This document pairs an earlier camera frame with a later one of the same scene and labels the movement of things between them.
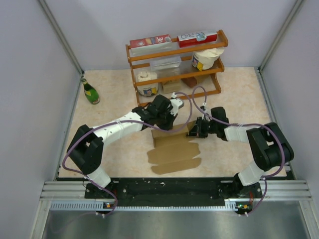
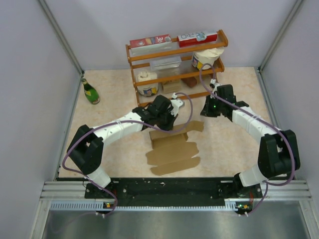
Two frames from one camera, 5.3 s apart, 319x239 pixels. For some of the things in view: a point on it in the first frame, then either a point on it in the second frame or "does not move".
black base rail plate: x=168 y=192 does not move
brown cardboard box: x=174 y=151 does not move
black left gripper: x=169 y=125 does not move
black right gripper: x=196 y=131 -> x=206 y=111
